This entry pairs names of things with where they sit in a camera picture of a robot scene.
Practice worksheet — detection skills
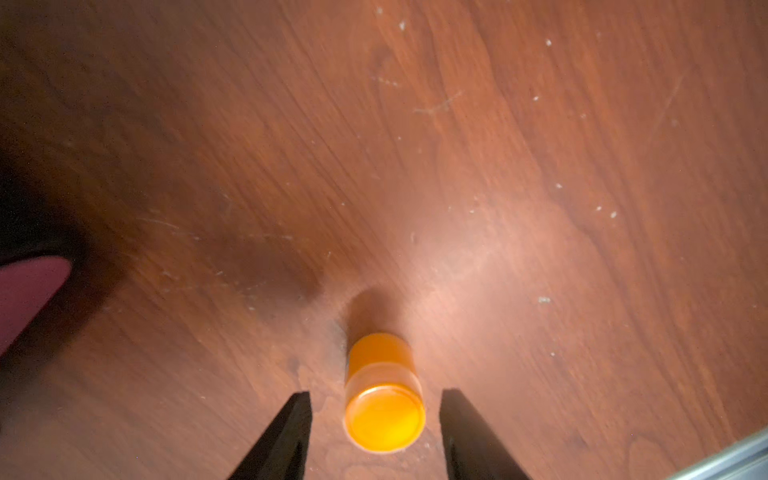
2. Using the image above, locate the orange paint can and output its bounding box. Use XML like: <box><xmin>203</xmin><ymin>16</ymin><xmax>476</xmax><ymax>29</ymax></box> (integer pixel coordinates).
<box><xmin>343</xmin><ymin>333</ymin><xmax>426</xmax><ymax>454</ymax></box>

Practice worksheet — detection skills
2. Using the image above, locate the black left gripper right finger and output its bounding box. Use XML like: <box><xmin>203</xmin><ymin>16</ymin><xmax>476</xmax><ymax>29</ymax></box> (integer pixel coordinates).
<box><xmin>439</xmin><ymin>389</ymin><xmax>530</xmax><ymax>480</ymax></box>

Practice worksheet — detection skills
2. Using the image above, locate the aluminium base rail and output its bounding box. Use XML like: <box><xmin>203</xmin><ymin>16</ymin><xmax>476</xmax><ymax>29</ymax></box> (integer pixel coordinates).
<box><xmin>669</xmin><ymin>429</ymin><xmax>768</xmax><ymax>480</ymax></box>

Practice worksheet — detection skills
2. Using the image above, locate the pink drawer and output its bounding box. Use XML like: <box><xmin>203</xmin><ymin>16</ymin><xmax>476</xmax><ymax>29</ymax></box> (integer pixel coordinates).
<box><xmin>0</xmin><ymin>256</ymin><xmax>72</xmax><ymax>354</ymax></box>

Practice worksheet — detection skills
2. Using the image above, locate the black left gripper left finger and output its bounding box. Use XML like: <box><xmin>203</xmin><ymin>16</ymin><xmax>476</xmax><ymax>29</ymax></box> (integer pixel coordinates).
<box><xmin>228</xmin><ymin>391</ymin><xmax>313</xmax><ymax>480</ymax></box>

